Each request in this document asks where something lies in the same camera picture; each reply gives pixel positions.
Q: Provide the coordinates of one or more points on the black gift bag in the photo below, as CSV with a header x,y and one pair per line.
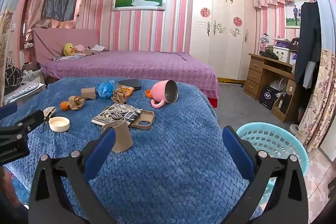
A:
x,y
267,98

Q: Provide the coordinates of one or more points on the white wall power strip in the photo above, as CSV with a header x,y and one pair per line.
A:
x,y
28,45

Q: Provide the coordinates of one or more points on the black and white snack packet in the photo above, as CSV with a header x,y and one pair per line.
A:
x,y
113,115

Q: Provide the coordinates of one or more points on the white storage box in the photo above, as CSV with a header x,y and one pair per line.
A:
x,y
282,54

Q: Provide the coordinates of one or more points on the light blue plastic basket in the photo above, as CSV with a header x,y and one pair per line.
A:
x,y
273,142

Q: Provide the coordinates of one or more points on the brown paper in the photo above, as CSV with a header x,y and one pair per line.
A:
x,y
76,103
119,97

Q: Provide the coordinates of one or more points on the dark hanging jacket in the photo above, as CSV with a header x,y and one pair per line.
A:
x,y
309,35

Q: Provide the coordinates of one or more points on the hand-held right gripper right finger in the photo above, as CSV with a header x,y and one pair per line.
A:
x,y
237,150

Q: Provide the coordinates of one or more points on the white standing fan base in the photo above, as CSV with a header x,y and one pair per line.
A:
x,y
296,129

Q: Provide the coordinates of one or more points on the white wardrobe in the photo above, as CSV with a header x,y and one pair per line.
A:
x,y
223,56

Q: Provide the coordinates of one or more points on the blue knit blanket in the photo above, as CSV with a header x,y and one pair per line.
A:
x,y
170,174

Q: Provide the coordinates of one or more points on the purple dotted bed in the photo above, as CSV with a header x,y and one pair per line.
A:
x,y
131,66

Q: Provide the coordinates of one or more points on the tan phone case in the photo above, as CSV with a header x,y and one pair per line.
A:
x,y
144,119

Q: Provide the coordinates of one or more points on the pale citrus peel half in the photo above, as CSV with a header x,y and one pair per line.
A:
x,y
49,110

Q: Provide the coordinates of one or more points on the pink steel-lined mug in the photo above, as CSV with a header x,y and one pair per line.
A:
x,y
160,90

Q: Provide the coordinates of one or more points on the black patterned bag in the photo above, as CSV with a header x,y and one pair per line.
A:
x,y
13,77

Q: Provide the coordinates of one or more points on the pile of clothes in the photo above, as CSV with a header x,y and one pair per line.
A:
x,y
97,49

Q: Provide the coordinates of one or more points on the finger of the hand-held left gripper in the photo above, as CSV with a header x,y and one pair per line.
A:
x,y
29,121
8,111

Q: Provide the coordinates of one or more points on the wooden desk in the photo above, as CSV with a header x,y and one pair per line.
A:
x,y
256,74

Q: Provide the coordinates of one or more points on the small orange peel piece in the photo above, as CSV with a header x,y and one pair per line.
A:
x,y
148,93

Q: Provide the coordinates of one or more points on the orange snack packet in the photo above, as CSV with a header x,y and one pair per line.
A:
x,y
126,90

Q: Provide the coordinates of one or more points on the framed wall photo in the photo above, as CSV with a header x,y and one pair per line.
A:
x,y
292,14

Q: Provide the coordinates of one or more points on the light grey hanging garment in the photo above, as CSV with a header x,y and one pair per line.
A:
x,y
308,74

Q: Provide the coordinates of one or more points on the person's left forearm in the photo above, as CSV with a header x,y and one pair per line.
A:
x,y
5,184

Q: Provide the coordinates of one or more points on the black phone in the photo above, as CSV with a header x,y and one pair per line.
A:
x,y
131,83

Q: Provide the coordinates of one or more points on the cardboard tube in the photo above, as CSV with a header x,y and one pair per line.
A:
x,y
88,93
122,137

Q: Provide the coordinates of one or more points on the dark green cloth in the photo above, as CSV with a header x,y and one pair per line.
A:
x,y
271,54

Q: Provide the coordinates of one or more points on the small white bottle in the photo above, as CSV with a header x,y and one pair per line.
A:
x,y
281,103

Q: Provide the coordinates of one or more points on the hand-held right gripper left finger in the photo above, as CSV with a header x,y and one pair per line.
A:
x,y
101,150

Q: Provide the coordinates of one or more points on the pink plush toy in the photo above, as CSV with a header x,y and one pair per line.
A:
x,y
80,48

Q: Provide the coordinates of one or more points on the floral curtain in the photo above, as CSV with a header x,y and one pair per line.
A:
x,y
320,98
4,35

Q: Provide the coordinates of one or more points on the small white fan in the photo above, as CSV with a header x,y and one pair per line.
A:
x,y
277,85

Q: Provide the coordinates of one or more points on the yellow duck plush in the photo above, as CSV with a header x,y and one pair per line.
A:
x,y
68,49

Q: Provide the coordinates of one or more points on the white round bowl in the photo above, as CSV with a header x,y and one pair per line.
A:
x,y
59,124

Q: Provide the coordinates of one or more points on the pink covered headboard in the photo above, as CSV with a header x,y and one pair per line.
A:
x,y
52,40

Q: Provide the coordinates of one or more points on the blue plastic bag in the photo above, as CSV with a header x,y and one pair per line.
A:
x,y
105,89

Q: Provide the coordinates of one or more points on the purple box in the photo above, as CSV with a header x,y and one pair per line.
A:
x,y
282,43

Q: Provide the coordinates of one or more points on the desk lamp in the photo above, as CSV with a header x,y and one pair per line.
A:
x,y
263,39

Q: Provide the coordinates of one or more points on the black bag white print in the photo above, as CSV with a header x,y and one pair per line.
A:
x,y
294,44

